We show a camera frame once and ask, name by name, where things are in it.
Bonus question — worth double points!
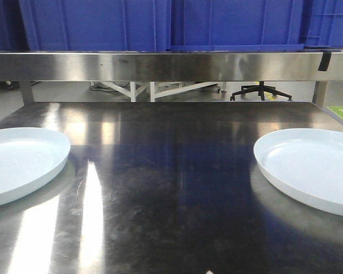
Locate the light blue plate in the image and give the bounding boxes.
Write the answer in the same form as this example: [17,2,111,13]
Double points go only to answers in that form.
[0,127,71,206]
[253,128,343,216]

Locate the stainless steel shelf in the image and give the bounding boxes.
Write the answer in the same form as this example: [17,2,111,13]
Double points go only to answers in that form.
[0,50,343,105]

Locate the black office chair base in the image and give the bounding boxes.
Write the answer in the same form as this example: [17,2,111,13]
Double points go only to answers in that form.
[230,81,292,101]

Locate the large blue crate middle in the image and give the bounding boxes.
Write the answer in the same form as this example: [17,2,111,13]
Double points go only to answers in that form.
[171,1,304,52]

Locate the large blue crate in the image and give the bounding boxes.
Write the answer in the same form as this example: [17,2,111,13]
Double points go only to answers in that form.
[171,1,304,52]
[19,1,172,53]

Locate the large blue crate left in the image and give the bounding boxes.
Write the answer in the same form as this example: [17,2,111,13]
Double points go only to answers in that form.
[19,1,172,53]

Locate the black tape strip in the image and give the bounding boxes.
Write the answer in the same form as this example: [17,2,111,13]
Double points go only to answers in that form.
[318,51,332,72]

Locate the blue crate right with label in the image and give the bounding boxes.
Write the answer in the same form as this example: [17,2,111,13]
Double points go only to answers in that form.
[300,0,343,49]

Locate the white table frame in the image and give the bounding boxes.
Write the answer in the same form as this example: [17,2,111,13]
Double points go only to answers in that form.
[89,81,227,102]

